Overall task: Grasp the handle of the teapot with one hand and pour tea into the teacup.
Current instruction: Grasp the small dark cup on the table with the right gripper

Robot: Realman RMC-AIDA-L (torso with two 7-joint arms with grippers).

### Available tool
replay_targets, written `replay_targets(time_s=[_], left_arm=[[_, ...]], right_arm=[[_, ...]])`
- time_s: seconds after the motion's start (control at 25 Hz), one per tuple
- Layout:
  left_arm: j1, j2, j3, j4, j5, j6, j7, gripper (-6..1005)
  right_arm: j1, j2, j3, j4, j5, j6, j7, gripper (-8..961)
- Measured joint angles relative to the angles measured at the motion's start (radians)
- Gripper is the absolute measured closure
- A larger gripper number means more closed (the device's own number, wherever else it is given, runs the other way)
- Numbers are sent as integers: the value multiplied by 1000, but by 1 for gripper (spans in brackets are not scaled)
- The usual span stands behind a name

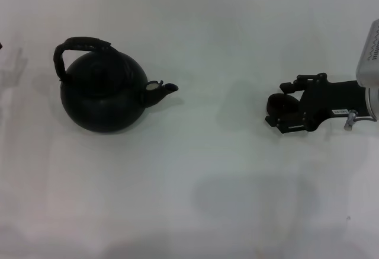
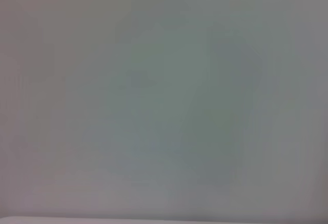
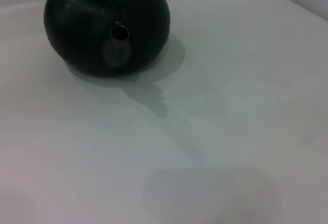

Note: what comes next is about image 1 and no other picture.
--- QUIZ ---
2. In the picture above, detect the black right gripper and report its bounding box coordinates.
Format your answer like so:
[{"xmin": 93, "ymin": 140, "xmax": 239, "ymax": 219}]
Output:
[{"xmin": 265, "ymin": 73, "xmax": 370, "ymax": 135}]

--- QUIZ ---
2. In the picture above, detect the dark brown teacup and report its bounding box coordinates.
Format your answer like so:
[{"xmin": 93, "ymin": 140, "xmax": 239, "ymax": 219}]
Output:
[{"xmin": 266, "ymin": 92, "xmax": 300, "ymax": 116}]

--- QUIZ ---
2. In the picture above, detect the black round teapot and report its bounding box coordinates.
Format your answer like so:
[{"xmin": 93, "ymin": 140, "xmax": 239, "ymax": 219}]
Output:
[{"xmin": 53, "ymin": 36, "xmax": 180, "ymax": 135}]

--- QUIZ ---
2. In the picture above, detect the black cable with silver connector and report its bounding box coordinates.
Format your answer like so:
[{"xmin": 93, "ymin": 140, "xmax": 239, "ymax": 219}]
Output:
[{"xmin": 343, "ymin": 109, "xmax": 377, "ymax": 131}]

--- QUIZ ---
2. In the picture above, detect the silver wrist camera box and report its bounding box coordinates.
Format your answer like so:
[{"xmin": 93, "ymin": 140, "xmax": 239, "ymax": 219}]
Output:
[{"xmin": 356, "ymin": 18, "xmax": 379, "ymax": 88}]

